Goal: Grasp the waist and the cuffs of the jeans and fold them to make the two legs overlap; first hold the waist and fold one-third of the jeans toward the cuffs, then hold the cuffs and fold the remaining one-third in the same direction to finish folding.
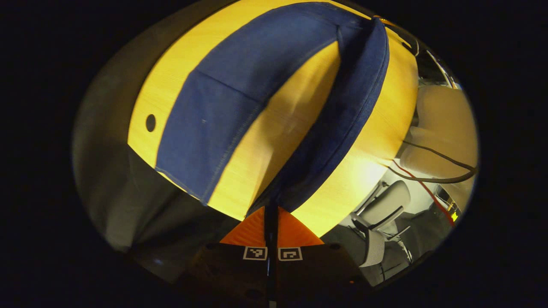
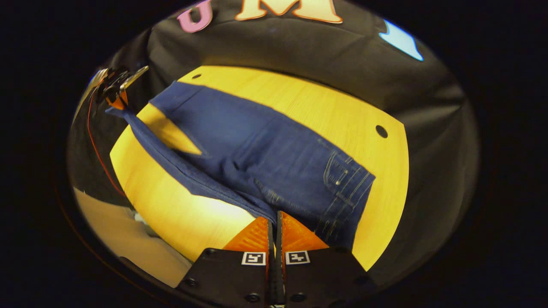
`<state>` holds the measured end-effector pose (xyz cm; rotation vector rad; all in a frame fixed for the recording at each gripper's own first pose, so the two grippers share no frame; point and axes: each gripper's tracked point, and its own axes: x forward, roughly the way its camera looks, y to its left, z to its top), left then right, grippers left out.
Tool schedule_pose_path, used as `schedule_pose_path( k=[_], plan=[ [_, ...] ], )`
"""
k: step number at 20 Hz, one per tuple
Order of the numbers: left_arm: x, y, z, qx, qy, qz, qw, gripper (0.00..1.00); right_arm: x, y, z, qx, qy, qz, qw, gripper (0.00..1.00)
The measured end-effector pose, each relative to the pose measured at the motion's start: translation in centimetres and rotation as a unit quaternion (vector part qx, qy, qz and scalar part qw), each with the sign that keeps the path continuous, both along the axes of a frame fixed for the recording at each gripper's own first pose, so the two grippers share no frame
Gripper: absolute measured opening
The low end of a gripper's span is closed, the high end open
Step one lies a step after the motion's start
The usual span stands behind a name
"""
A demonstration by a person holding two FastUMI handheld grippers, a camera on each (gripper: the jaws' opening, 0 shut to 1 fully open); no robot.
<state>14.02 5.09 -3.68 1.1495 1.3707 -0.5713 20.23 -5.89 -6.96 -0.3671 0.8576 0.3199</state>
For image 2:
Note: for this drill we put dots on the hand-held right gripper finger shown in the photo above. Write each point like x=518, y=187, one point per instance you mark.
x=272, y=282
x=280, y=282

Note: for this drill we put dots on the black backdrop cloth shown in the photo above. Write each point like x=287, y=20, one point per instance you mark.
x=299, y=47

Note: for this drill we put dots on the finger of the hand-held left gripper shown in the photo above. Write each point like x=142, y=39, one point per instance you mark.
x=117, y=102

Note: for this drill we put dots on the blue denim jeans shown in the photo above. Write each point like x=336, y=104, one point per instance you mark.
x=265, y=149

